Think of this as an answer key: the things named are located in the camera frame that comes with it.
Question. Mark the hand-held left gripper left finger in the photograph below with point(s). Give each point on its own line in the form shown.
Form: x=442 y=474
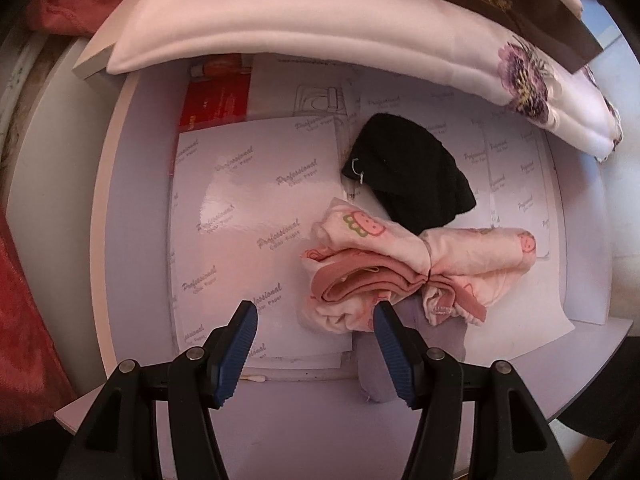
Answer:
x=235 y=355

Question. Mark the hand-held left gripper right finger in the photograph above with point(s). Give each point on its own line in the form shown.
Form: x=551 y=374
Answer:
x=395 y=355

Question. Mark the lilac soft cloth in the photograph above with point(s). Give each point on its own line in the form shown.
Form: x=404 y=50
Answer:
x=435 y=332

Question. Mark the pink strawberry-print garment bundle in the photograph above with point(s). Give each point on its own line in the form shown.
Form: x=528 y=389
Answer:
x=370 y=245

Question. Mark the grey-front nightstand drawer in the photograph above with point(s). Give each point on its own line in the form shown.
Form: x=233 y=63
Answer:
x=140 y=260

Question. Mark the black knit cloth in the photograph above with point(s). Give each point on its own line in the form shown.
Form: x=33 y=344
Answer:
x=410 y=170

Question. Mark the cotton swab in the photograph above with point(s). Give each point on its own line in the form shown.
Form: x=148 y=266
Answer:
x=255 y=376

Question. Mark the printed white paper sheets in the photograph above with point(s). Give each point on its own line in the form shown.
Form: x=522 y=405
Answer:
x=240 y=185

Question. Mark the red fleece blanket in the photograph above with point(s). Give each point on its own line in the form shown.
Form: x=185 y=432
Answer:
x=25 y=320

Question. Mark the red booklet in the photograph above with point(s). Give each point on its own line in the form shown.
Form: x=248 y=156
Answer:
x=215 y=105

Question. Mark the white manual with line drawing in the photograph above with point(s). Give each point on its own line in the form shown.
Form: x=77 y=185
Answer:
x=280 y=90

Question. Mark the white floral folded cloth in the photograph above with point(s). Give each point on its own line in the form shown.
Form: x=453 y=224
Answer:
x=300 y=25

